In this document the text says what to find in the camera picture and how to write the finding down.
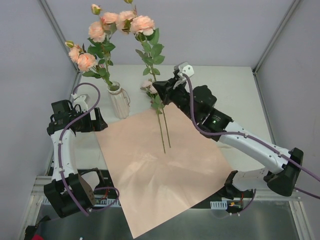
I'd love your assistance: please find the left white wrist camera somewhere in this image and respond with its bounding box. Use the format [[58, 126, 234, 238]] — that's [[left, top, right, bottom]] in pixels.
[[71, 93, 90, 112]]

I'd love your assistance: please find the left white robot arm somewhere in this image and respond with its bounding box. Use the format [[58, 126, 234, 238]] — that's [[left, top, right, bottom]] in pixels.
[[43, 100, 108, 218]]

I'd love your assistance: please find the right aluminium frame post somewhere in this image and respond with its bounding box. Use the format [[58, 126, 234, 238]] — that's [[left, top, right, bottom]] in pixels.
[[252, 0, 303, 76]]

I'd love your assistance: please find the orange rose stem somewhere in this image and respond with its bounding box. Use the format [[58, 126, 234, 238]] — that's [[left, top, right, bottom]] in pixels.
[[117, 0, 171, 147], [64, 38, 120, 91], [88, 4, 119, 91]]

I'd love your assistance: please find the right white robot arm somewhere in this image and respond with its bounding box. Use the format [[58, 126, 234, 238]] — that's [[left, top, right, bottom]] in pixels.
[[152, 78, 304, 199]]

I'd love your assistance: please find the white cable duct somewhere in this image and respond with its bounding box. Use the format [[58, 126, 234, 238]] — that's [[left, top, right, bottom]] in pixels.
[[210, 200, 228, 210], [41, 197, 121, 208]]

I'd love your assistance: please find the pink wrapping paper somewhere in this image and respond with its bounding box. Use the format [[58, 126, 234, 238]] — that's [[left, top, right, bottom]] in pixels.
[[96, 104, 232, 238]]

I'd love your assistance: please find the pale pink rose stem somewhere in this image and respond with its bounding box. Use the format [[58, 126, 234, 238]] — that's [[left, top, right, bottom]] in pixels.
[[140, 78, 166, 153]]

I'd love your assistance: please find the aluminium frame post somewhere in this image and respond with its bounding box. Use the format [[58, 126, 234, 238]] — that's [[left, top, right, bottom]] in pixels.
[[37, 0, 80, 74], [252, 0, 303, 76]]

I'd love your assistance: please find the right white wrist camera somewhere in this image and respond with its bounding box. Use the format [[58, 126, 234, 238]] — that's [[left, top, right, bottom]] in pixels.
[[173, 61, 195, 89]]

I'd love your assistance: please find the aluminium front rail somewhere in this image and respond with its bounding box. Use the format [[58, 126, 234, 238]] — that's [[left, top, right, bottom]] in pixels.
[[254, 189, 302, 201]]

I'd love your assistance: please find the left white cable duct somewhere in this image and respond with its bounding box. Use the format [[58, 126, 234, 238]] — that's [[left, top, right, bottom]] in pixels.
[[41, 197, 121, 208]]

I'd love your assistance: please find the right white cable duct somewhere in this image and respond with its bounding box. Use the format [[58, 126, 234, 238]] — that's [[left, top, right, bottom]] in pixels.
[[210, 200, 228, 210]]

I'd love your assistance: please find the left aluminium frame post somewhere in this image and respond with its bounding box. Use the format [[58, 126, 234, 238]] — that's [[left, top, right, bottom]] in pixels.
[[37, 0, 80, 74]]

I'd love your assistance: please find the white ribbed ceramic vase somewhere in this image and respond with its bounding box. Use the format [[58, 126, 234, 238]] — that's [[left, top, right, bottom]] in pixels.
[[107, 81, 131, 119]]

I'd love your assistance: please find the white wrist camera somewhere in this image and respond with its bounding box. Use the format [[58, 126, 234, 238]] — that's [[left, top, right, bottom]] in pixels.
[[173, 61, 195, 89], [71, 93, 90, 112]]

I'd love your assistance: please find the red black object corner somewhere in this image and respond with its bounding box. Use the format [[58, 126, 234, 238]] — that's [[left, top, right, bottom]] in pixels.
[[24, 215, 51, 240]]

